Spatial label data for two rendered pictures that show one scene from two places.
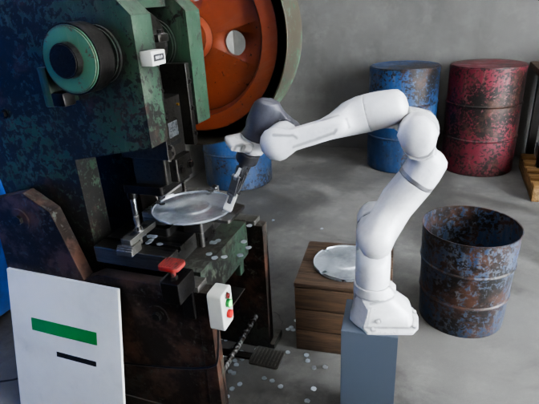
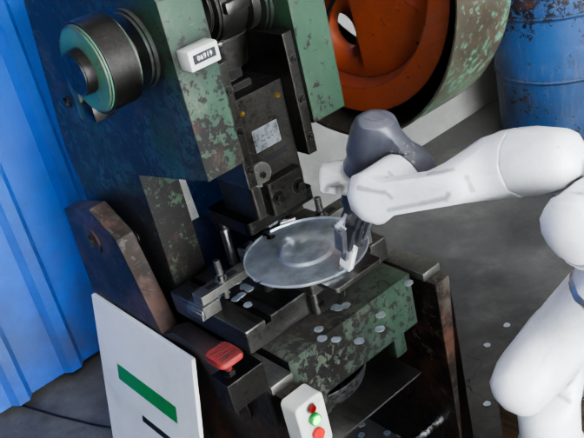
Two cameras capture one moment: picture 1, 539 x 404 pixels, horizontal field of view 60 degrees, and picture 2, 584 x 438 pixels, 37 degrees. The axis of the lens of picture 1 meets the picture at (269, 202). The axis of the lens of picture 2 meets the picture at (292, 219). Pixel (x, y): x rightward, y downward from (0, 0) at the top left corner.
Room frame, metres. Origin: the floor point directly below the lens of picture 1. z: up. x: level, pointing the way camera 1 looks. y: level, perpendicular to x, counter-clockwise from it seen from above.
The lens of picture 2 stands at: (0.11, -0.67, 1.79)
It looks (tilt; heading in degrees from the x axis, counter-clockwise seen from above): 28 degrees down; 34
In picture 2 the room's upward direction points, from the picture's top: 14 degrees counter-clockwise
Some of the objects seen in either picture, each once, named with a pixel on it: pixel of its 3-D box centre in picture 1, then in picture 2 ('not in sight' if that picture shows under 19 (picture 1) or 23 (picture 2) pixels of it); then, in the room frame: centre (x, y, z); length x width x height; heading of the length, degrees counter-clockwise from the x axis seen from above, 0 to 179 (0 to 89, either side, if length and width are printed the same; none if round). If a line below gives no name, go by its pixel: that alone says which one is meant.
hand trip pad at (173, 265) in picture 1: (172, 273); (228, 367); (1.18, 0.30, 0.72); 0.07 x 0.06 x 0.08; 69
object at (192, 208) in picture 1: (192, 206); (305, 250); (1.53, 0.27, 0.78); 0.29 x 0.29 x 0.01
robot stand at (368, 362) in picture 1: (368, 368); not in sight; (1.28, -0.32, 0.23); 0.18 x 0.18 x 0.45; 74
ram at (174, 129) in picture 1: (162, 136); (256, 143); (1.56, 0.35, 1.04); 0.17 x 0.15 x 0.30; 69
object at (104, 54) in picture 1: (81, 64); (110, 65); (1.35, 0.50, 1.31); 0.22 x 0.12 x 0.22; 69
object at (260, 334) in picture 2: (166, 229); (281, 274); (1.57, 0.39, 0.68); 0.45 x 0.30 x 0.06; 159
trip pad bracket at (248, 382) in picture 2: (180, 299); (247, 401); (1.20, 0.29, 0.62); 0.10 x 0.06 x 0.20; 159
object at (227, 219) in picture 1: (207, 224); (325, 280); (1.51, 0.23, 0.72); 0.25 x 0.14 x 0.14; 69
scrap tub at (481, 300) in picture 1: (464, 270); not in sight; (1.85, -0.89, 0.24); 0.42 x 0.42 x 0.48
